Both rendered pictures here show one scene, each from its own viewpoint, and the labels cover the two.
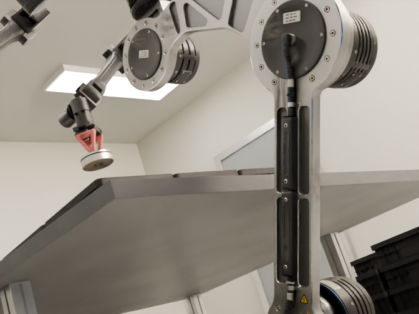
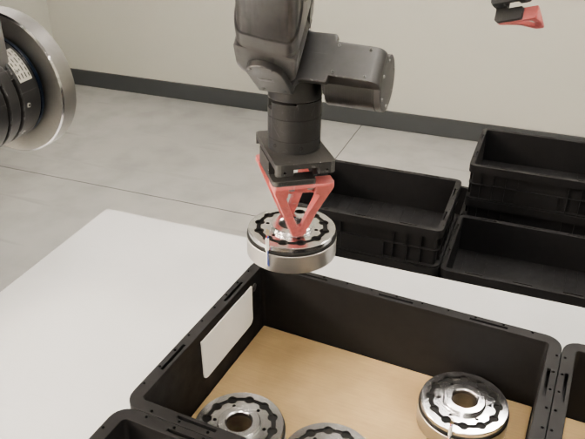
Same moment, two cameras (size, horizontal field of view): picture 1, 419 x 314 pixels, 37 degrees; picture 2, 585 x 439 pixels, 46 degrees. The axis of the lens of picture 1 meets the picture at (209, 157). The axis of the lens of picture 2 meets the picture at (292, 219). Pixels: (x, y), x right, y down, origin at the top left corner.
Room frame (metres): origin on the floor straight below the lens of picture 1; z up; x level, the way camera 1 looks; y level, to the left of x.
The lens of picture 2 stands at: (2.53, 0.11, 1.44)
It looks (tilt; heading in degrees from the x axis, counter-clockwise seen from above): 30 degrees down; 159
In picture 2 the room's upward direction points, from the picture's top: straight up
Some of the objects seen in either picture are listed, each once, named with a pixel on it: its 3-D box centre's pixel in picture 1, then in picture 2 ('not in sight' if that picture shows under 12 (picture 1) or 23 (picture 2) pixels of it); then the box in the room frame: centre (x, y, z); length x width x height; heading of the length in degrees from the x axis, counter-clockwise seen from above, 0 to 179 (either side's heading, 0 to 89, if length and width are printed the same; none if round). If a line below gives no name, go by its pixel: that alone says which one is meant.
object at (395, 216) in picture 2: not in sight; (373, 261); (1.10, 0.90, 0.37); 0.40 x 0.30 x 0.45; 48
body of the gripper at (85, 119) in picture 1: (85, 123); (293, 129); (1.89, 0.35, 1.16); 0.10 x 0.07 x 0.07; 174
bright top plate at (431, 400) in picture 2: not in sight; (463, 402); (2.06, 0.50, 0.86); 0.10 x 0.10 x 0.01
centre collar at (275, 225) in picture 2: not in sight; (292, 225); (1.90, 0.35, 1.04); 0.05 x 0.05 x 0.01
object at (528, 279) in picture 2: not in sight; (516, 307); (1.36, 1.20, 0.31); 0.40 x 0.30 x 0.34; 48
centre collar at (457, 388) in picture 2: not in sight; (464, 400); (2.06, 0.50, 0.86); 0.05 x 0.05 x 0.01
